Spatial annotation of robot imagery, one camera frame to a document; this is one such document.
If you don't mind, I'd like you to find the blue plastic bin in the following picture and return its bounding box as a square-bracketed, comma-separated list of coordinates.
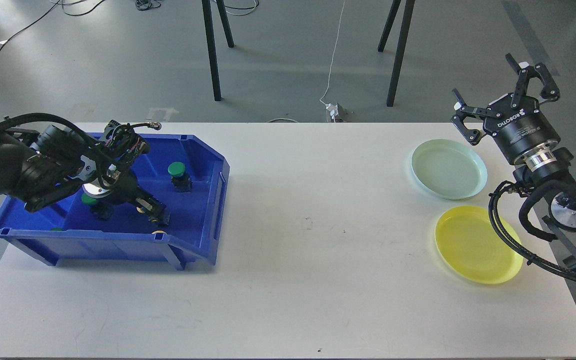
[0, 132, 231, 272]

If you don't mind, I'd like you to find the black tripod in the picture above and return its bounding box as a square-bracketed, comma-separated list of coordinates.
[201, 0, 234, 101]
[377, 0, 416, 108]

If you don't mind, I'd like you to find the yellow plate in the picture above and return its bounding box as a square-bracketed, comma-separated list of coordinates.
[434, 205, 523, 285]

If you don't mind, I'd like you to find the black tripod left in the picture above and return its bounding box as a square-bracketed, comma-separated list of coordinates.
[201, 0, 234, 101]

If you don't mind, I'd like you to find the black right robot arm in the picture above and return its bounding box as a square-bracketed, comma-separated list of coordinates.
[451, 54, 576, 282]

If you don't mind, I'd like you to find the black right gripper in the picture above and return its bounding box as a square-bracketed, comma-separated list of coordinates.
[450, 53, 562, 166]

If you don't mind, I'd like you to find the green push button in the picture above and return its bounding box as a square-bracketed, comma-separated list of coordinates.
[80, 193, 114, 221]
[167, 161, 193, 193]

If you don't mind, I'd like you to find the yellow push button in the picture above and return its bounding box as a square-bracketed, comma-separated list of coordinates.
[136, 206, 170, 227]

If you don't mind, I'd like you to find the white power adapter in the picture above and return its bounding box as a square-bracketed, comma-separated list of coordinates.
[325, 103, 348, 123]

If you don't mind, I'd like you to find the black cable on floor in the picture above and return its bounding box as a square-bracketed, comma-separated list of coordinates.
[0, 0, 107, 84]

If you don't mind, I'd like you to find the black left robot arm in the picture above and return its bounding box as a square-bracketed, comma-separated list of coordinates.
[0, 112, 170, 226]

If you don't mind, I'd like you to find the black tripod right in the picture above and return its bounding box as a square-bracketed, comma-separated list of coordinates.
[377, 0, 416, 108]

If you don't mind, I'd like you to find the light green plate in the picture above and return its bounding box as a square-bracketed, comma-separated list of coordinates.
[410, 139, 489, 200]

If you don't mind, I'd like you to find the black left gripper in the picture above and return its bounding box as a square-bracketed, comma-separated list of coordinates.
[82, 170, 170, 227]

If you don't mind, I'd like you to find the white cable on floor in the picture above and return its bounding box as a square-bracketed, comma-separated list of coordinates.
[267, 0, 346, 124]

